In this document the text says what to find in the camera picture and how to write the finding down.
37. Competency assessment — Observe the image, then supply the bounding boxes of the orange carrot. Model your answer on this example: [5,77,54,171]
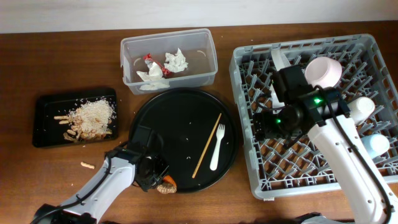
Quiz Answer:
[163,175,177,187]

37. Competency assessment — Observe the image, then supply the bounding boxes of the brown walnut shell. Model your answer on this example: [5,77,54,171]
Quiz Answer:
[156,183,177,194]

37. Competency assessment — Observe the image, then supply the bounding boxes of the white plastic fork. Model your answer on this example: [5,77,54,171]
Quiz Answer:
[210,124,225,171]

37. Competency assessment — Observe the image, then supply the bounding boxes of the grey plate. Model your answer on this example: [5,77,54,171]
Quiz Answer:
[270,50,291,108]

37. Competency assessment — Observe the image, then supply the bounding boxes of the pink bowl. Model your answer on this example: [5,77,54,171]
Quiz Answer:
[304,57,343,90]

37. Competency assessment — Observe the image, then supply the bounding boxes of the rice and peanut shells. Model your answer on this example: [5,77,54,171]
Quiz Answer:
[53,98,116,142]

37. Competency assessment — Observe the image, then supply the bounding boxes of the white cup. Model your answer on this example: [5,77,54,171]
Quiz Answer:
[348,96,376,125]

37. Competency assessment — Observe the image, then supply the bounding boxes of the white tissue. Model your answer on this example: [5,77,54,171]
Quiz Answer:
[136,62,170,91]
[164,48,188,73]

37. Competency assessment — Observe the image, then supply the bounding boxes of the red snack wrapper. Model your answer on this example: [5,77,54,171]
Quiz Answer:
[143,54,172,77]

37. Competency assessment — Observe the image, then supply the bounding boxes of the light blue cup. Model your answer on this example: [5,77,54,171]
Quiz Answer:
[361,134,390,159]

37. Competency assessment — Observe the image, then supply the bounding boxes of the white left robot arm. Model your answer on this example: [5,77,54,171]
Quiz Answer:
[32,143,169,223]

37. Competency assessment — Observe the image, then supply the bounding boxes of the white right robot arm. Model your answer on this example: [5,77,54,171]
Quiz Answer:
[253,86,397,223]

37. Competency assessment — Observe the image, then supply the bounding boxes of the grey dishwasher rack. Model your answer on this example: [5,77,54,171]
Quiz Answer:
[229,34,397,200]

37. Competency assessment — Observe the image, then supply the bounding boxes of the wooden chopstick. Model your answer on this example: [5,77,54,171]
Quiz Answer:
[192,113,222,179]

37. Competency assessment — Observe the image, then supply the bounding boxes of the round black tray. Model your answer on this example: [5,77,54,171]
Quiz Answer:
[129,88,239,193]

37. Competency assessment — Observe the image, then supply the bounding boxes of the stray peanut shell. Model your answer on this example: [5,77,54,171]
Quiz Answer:
[80,161,95,169]

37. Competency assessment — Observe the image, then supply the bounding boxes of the black rectangular tray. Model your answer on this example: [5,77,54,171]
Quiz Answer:
[32,87,118,147]

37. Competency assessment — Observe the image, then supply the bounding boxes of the clear plastic bin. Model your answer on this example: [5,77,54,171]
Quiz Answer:
[120,29,218,95]

